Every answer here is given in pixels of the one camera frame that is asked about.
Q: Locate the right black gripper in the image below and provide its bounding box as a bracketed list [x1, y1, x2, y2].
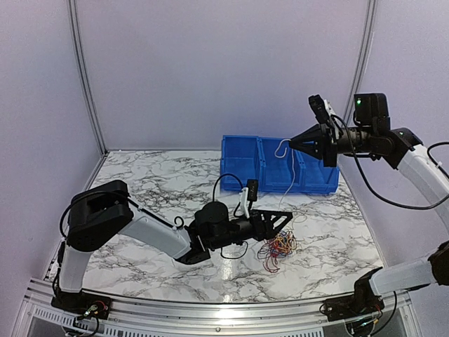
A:
[289, 122, 376, 168]

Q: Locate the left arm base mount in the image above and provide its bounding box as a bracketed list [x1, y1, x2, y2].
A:
[51, 291, 112, 319]

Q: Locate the coloured wire bundle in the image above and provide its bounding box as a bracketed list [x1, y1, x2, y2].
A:
[257, 224, 303, 274]

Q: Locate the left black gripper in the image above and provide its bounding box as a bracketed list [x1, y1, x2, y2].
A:
[209, 209, 293, 250]

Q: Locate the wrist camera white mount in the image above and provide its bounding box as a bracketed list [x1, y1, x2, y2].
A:
[308, 95, 342, 139]
[238, 179, 259, 218]

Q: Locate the right aluminium corner post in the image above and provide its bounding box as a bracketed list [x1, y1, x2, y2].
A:
[342, 0, 378, 124]

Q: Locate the left aluminium corner post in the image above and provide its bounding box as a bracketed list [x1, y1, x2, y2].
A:
[67, 0, 108, 156]

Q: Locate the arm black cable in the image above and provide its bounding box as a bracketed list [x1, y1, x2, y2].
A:
[213, 172, 248, 260]
[333, 115, 449, 211]

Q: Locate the white wire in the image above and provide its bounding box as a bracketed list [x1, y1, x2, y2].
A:
[274, 138, 308, 225]

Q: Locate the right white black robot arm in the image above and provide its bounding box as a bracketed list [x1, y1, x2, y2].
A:
[289, 93, 448, 315]

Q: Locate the left blue storage bin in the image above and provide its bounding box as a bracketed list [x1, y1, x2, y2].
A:
[220, 135, 262, 187]

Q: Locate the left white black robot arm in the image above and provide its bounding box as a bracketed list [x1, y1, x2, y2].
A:
[55, 180, 293, 312]

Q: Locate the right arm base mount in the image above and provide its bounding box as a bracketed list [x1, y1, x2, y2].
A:
[319, 294, 384, 322]

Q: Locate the aluminium front rail frame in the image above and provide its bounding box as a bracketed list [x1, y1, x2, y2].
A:
[9, 279, 423, 336]

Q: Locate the aluminium corner post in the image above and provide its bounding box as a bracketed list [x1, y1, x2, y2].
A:
[342, 0, 378, 124]
[67, 0, 108, 156]

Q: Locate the middle blue storage bin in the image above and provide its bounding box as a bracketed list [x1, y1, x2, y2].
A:
[260, 137, 297, 193]

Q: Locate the right blue storage bin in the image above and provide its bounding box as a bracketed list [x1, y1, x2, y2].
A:
[290, 150, 340, 194]

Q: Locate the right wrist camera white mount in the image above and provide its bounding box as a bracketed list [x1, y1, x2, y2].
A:
[308, 95, 342, 139]

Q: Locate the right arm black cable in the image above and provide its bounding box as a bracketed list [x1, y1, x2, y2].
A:
[333, 115, 449, 211]

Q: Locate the blue storage bin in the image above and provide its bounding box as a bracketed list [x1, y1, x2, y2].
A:
[220, 135, 262, 187]
[260, 137, 297, 193]
[290, 150, 340, 194]

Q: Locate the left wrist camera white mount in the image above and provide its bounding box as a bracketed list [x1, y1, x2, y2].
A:
[238, 179, 259, 218]

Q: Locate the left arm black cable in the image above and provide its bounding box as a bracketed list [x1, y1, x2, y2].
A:
[213, 172, 248, 260]

